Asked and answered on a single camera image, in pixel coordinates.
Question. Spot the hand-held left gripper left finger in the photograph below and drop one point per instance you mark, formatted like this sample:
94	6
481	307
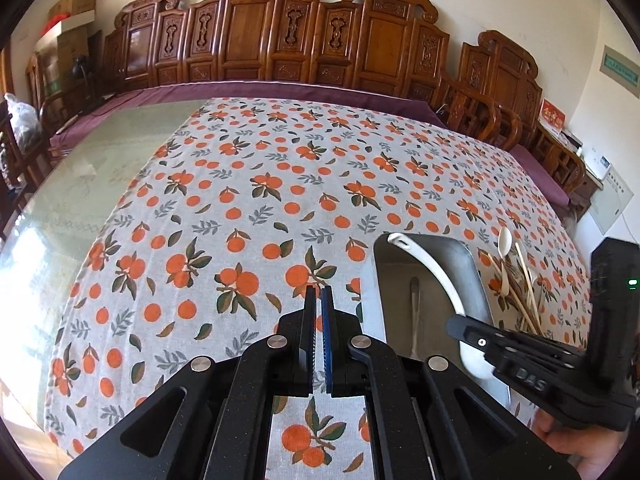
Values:
311	310

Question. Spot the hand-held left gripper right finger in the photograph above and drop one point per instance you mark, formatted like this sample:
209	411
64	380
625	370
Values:
327	320

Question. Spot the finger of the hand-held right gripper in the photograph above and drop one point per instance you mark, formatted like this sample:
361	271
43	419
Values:
470	331

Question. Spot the white ladle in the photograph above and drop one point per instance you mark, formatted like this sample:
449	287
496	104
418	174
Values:
445	280

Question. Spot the metal tray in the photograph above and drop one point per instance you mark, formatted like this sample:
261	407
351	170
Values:
392	295

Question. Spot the heap of pale utensils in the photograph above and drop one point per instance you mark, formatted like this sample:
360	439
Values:
524	285

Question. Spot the person's right hand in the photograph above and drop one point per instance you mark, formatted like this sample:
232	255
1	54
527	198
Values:
575	442

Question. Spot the metal spoon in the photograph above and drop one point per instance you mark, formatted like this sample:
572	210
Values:
415	310

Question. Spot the orange print tablecloth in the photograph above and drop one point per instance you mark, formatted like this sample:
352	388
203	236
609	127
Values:
250	210

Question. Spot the wooden side cabinet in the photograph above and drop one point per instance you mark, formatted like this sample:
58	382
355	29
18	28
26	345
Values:
565	160

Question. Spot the red card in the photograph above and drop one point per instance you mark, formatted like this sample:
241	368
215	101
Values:
552	112

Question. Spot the carved wooden chair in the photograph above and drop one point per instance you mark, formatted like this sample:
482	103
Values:
385	40
505	80
140	50
250	30

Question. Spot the dark wooden chair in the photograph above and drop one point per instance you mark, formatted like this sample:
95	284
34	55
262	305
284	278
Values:
15	160

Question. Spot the black desk lamp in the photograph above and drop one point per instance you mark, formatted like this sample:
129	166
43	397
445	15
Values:
79	69

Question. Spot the clear plastic bag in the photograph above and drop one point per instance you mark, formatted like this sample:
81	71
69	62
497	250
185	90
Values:
20	120

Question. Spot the large cardboard box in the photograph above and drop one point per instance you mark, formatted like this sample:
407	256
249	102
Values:
67	60

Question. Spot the stacked cardboard boxes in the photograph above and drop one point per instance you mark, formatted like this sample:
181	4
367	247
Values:
62	30

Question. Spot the brown cardboard box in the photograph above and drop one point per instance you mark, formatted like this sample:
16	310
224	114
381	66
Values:
75	2

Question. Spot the white wall panel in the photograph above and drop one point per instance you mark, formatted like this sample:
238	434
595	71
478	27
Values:
612	200

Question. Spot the green wall sign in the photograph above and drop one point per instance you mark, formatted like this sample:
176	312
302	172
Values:
620	65

